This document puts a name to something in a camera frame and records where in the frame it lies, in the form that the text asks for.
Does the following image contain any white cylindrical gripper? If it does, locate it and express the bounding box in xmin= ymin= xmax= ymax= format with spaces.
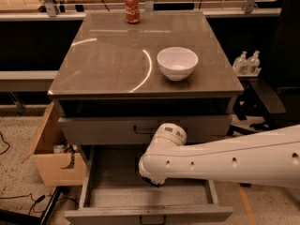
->
xmin=152 ymin=123 xmax=187 ymax=146

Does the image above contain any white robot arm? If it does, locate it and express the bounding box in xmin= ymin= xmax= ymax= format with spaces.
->
xmin=139 ymin=123 xmax=300 ymax=188

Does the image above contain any grey metal drawer cabinet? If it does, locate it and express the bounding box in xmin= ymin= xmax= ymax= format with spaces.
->
xmin=46 ymin=10 xmax=245 ymax=225

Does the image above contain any open grey middle drawer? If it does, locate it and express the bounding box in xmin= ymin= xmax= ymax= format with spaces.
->
xmin=65 ymin=144 xmax=233 ymax=225

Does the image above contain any closed grey top drawer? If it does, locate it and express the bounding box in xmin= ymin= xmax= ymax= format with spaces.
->
xmin=58 ymin=115 xmax=233 ymax=145

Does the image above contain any white ceramic bowl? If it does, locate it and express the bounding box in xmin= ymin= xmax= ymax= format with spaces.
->
xmin=157 ymin=47 xmax=199 ymax=81

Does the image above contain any white jar in box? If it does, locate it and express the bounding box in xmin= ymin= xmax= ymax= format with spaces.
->
xmin=53 ymin=144 xmax=66 ymax=154

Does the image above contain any right clear sanitizer bottle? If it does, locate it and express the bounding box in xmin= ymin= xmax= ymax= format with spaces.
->
xmin=246 ymin=51 xmax=260 ymax=74

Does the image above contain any brown cardboard box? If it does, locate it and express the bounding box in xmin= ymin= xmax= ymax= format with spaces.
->
xmin=23 ymin=102 xmax=86 ymax=187

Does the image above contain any black office chair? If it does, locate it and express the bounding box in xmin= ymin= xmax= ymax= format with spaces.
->
xmin=227 ymin=0 xmax=300 ymax=188

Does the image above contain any red coca-cola can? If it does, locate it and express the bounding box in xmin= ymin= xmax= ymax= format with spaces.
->
xmin=125 ymin=0 xmax=140 ymax=23

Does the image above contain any black metal floor stand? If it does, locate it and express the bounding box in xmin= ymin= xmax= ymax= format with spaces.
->
xmin=0 ymin=185 xmax=70 ymax=225

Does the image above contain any black floor cable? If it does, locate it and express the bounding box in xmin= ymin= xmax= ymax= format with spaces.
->
xmin=0 ymin=129 xmax=80 ymax=216

